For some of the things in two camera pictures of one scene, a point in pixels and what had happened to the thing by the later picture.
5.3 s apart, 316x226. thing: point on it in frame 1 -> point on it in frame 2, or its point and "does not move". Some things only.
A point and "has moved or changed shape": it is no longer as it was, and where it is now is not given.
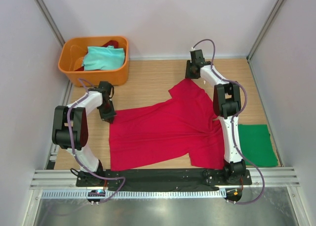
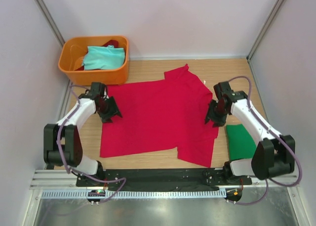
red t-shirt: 182,123 has moved or changed shape
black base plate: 170,180 does not move
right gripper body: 188,73 -> 221,113
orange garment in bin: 79,63 does not move
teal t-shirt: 107,57 does not move
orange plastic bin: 73,48 does not move
